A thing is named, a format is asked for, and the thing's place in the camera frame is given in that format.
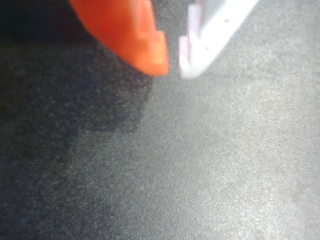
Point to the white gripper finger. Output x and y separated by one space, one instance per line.
215 32

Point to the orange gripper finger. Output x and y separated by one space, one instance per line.
125 30

